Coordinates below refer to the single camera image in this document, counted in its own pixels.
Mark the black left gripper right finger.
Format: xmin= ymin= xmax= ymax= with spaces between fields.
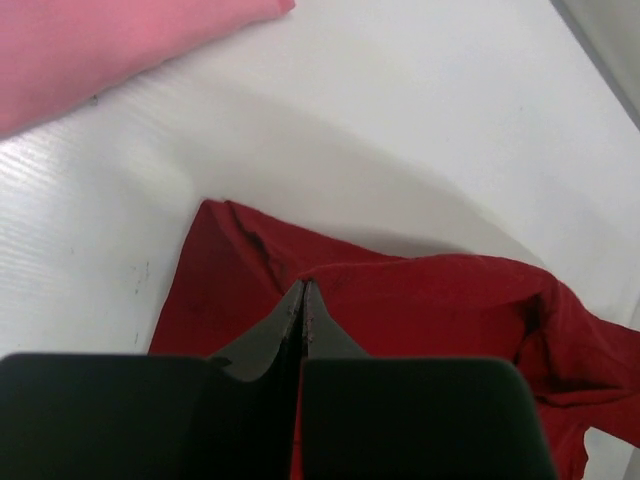
xmin=300 ymin=283 xmax=557 ymax=479

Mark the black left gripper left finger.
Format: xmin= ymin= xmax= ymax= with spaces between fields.
xmin=1 ymin=283 xmax=305 ymax=479

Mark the dark red t-shirt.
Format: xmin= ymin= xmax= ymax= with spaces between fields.
xmin=150 ymin=200 xmax=639 ymax=479

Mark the light pink t-shirt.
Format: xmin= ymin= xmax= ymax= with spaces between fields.
xmin=1 ymin=1 xmax=295 ymax=136

